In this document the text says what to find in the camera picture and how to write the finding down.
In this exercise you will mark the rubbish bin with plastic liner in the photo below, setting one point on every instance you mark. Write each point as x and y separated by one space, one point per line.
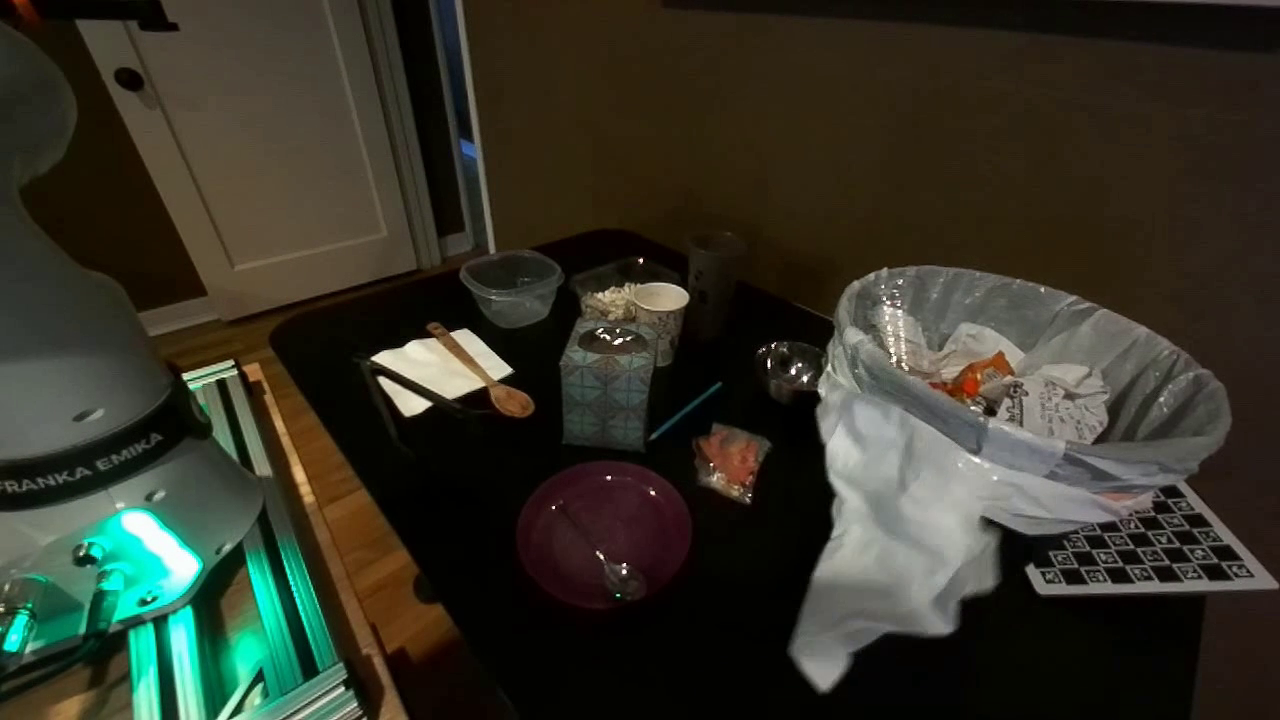
1147 403

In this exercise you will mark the white door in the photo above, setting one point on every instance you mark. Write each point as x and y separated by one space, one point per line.
265 133

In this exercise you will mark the crumpled white paper trash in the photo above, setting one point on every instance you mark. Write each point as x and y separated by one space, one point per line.
1062 403

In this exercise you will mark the white paper cup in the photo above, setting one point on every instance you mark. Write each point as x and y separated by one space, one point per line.
662 314

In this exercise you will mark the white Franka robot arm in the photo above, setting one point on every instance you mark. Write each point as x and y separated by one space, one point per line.
81 375

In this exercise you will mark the wooden spoon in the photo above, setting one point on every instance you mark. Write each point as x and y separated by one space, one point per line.
511 399

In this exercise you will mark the small clear glass bowl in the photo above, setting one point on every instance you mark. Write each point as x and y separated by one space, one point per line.
789 365

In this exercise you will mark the orange wrapper trash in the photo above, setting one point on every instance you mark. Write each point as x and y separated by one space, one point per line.
975 379

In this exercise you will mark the metal spoon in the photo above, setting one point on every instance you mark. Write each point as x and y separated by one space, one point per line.
620 583

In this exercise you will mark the white tissue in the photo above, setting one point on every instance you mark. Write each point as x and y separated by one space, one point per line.
894 535

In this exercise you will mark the purple plate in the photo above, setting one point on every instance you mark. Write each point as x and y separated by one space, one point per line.
573 514

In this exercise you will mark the orange snack packet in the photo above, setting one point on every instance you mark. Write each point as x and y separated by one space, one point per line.
728 460

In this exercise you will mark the white door frame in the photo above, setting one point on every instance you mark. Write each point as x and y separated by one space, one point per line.
470 133

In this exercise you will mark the dark door knob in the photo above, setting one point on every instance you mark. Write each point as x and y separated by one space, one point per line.
128 83

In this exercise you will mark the dark translucent cup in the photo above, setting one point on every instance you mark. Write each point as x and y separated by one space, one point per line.
719 284

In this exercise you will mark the teal stick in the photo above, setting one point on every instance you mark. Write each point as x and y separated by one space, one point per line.
686 411

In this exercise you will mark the black white checkerboard card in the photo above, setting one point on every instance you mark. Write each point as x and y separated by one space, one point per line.
1147 546

